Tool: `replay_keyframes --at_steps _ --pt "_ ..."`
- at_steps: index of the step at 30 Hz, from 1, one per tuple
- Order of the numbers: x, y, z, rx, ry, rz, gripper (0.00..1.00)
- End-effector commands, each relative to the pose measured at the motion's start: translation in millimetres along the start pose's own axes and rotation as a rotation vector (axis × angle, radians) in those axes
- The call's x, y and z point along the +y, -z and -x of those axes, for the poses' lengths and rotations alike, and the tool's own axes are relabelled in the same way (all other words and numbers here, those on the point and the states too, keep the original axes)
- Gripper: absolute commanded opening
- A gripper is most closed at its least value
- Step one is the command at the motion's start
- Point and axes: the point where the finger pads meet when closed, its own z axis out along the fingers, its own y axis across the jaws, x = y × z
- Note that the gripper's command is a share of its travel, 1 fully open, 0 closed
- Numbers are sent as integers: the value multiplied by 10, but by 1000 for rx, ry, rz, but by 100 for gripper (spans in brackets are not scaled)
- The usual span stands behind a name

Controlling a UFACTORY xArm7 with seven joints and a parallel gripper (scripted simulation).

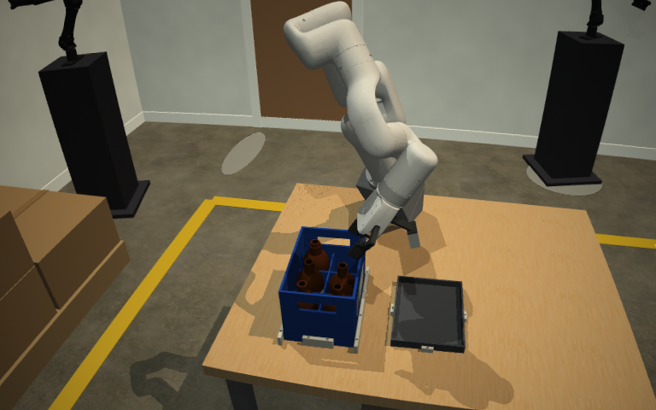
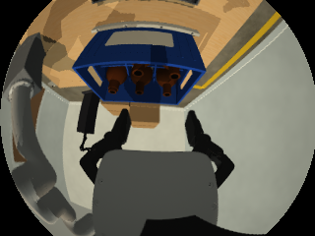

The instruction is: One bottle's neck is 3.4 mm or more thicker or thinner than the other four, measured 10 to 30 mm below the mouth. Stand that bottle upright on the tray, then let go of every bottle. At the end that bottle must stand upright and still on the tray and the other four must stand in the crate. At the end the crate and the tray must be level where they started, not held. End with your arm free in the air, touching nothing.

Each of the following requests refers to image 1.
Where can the brown glass bottle with blue label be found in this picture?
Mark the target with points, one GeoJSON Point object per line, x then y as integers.
{"type": "Point", "coordinates": [318, 255]}

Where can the blue crate with cross dividers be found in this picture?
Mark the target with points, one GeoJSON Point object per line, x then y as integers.
{"type": "Point", "coordinates": [298, 322]}

